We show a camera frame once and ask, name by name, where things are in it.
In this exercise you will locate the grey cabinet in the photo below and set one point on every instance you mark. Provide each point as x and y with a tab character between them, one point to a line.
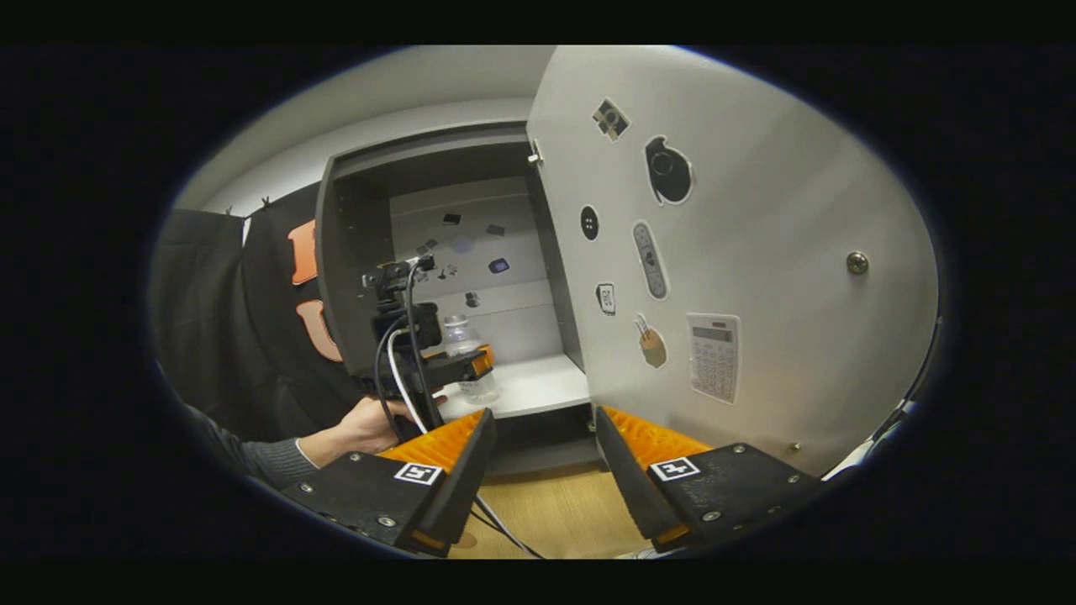
353	252

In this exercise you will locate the clear bottle with red label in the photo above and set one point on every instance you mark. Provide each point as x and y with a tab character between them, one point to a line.
458	336

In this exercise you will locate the black backdrop cloth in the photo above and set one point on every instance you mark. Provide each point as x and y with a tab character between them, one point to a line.
210	319

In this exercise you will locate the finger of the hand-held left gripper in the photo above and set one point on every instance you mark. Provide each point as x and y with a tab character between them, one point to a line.
454	370

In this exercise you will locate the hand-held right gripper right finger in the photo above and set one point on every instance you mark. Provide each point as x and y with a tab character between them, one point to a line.
626	479

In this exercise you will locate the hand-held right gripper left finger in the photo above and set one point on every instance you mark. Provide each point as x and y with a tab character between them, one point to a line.
458	487

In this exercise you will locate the beige cabinet door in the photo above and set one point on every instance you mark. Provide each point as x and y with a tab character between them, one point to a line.
756	252

